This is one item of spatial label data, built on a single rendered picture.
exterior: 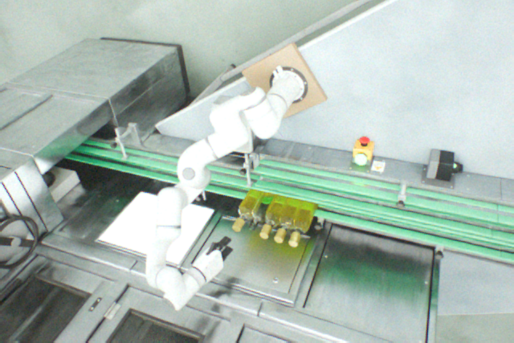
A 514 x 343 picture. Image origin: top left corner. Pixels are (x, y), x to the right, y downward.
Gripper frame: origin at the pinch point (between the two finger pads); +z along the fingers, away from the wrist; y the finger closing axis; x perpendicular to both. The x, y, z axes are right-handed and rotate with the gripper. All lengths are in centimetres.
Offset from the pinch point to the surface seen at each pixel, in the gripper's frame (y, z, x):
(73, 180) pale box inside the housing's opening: -11, -4, 101
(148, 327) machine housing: -16.7, -34.1, 10.6
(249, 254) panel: -12.6, 9.1, -2.3
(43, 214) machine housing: -4, -28, 82
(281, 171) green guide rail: 13.7, 33.2, -3.0
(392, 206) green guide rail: 6, 46, -44
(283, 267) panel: -12.6, 11.3, -17.5
